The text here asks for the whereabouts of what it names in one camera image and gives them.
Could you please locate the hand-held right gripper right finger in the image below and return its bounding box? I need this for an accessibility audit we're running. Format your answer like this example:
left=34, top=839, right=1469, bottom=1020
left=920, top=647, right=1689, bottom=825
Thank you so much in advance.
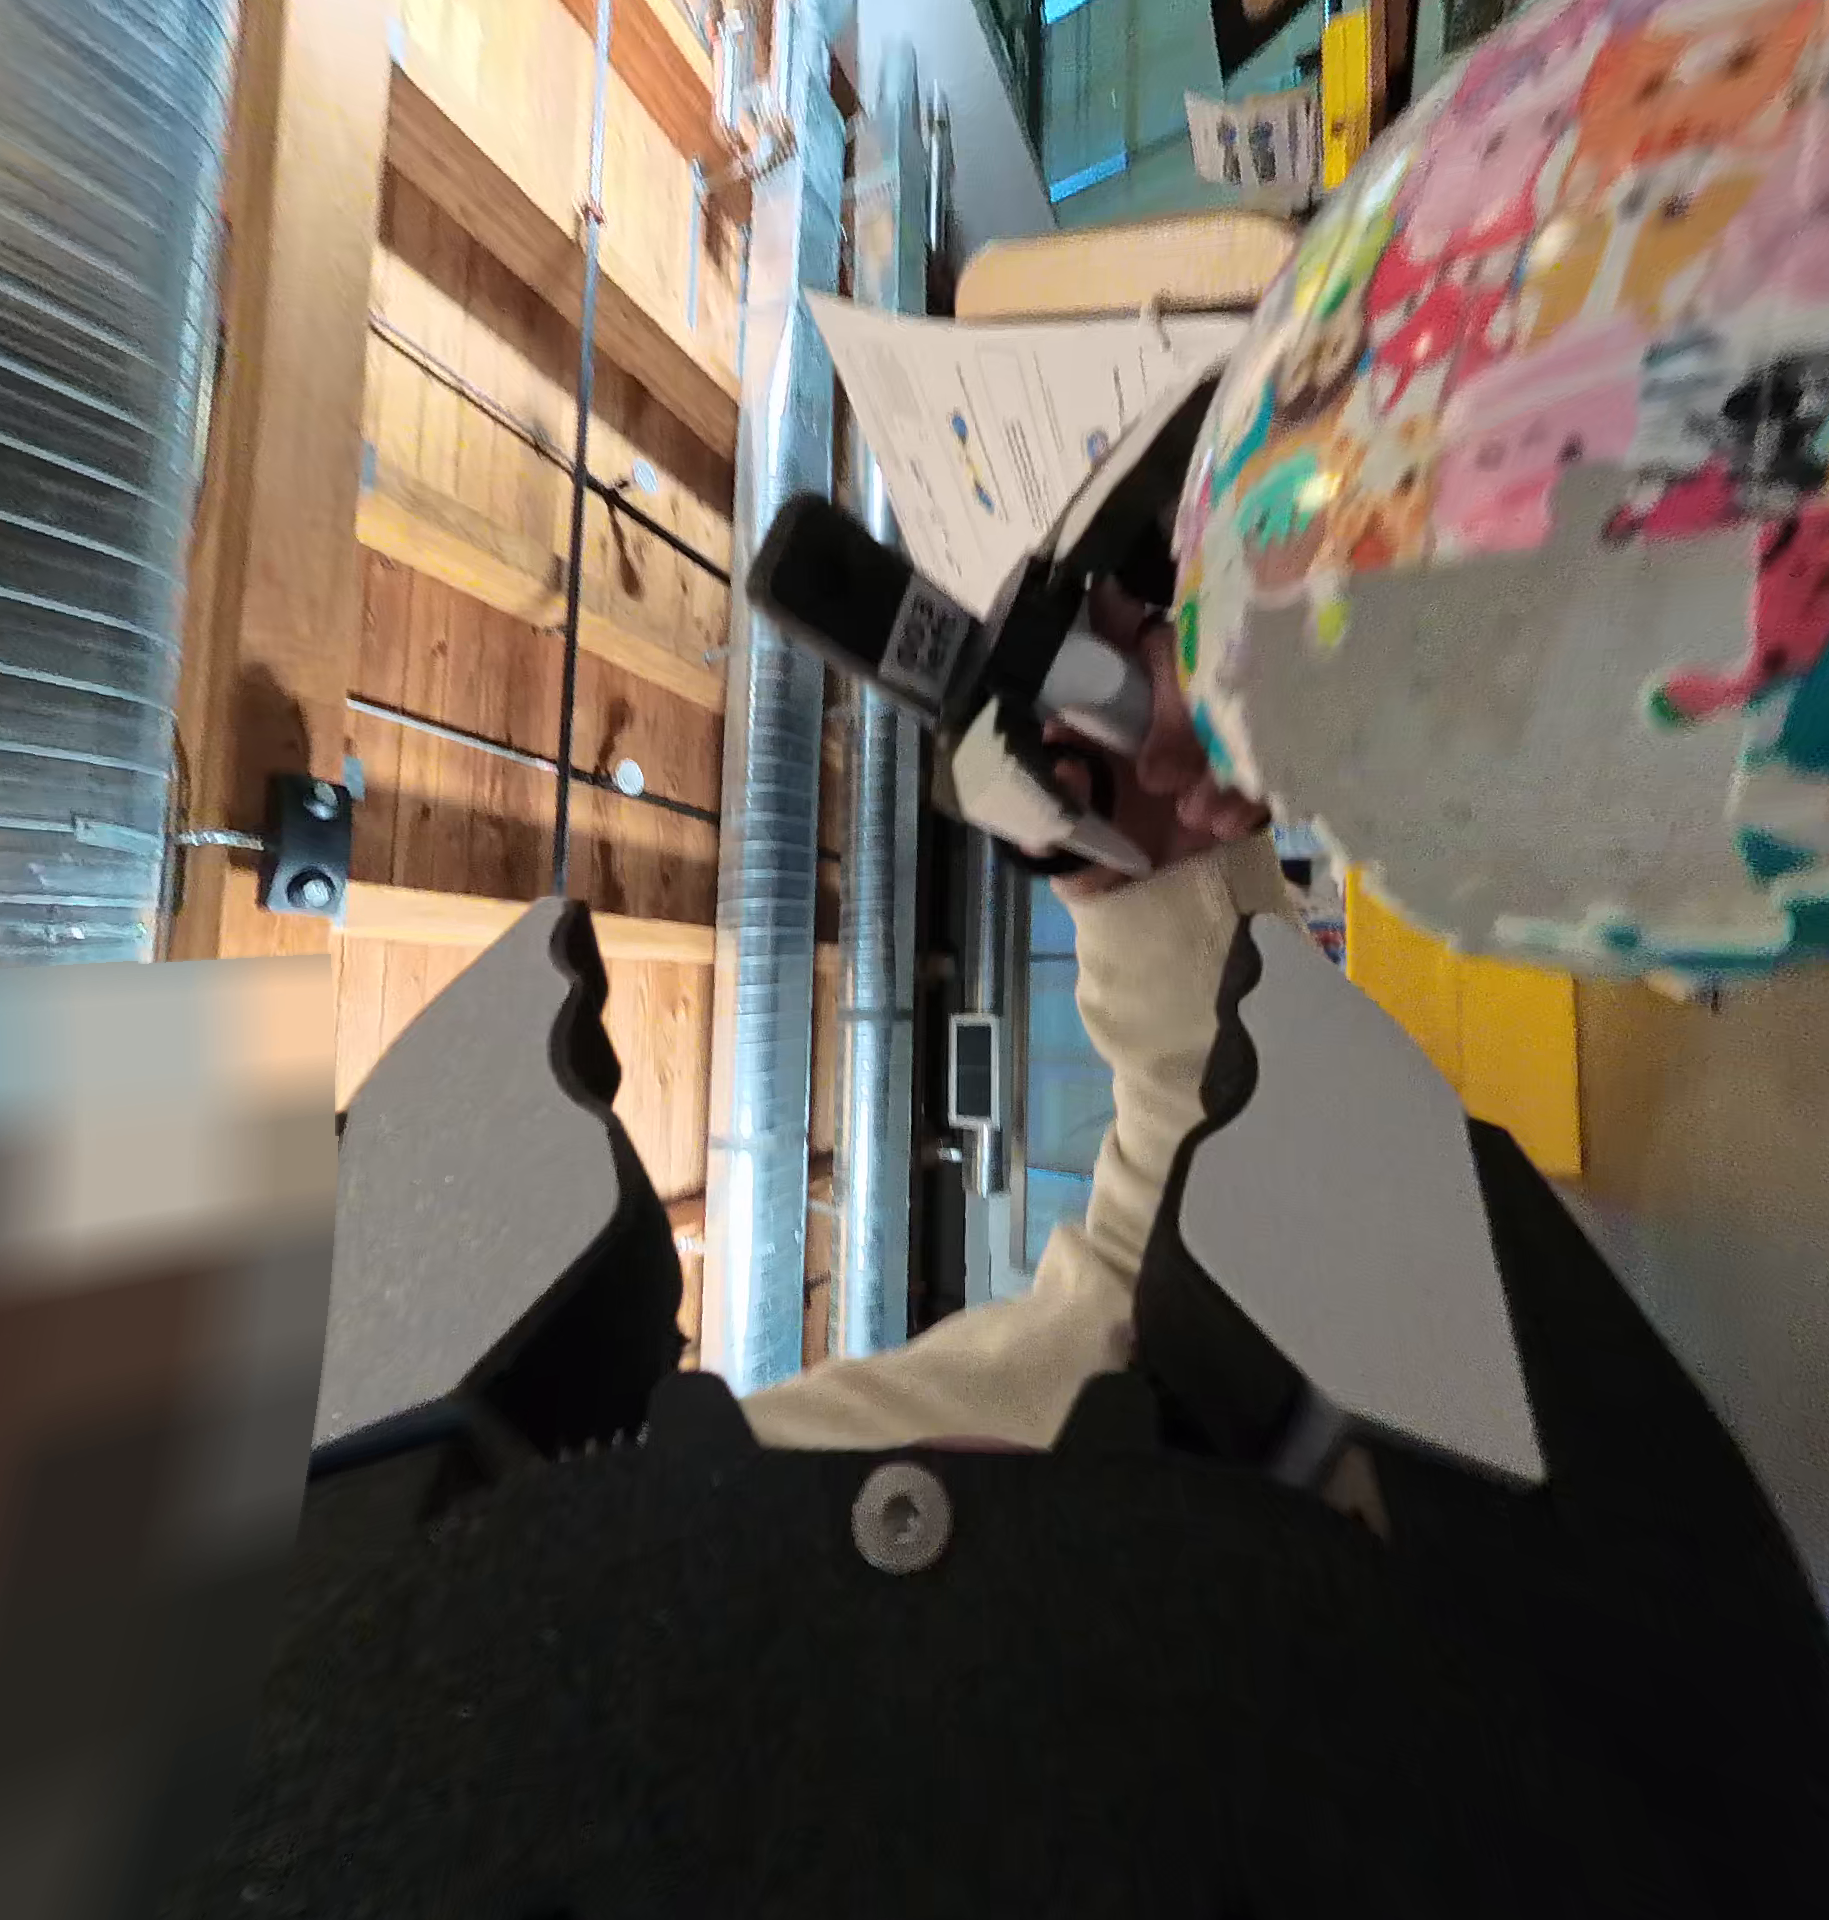
left=1130, top=914, right=1549, bottom=1495

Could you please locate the colourful puzzle ball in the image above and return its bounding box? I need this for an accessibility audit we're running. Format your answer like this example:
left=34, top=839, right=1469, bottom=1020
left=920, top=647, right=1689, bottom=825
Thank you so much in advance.
left=1169, top=0, right=1829, bottom=979

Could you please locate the black ceiling bracket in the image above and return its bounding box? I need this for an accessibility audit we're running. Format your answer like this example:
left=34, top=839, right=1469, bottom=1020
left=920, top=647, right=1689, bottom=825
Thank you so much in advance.
left=256, top=774, right=356, bottom=919

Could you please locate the large silver ventilation duct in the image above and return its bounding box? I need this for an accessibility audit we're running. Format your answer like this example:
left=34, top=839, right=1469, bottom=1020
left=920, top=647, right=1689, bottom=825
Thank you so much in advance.
left=0, top=0, right=245, bottom=965

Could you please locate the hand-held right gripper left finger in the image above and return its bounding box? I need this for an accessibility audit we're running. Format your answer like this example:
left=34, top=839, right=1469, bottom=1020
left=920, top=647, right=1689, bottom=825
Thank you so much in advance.
left=314, top=898, right=692, bottom=1450

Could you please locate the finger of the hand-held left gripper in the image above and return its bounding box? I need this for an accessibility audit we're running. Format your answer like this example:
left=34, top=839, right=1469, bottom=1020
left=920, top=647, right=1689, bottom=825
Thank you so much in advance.
left=1005, top=374, right=1231, bottom=604
left=945, top=723, right=1158, bottom=881

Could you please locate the person's left hand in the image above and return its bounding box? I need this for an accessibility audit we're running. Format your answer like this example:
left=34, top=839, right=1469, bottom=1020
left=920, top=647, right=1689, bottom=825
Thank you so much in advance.
left=1056, top=591, right=1278, bottom=898

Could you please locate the person's left forearm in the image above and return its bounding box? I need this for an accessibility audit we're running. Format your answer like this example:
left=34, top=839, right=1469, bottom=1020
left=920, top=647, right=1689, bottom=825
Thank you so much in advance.
left=741, top=832, right=1297, bottom=1456

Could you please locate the yellow plastic bin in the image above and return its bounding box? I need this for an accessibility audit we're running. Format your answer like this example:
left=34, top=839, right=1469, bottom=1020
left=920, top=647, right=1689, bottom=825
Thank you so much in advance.
left=1340, top=868, right=1587, bottom=1183

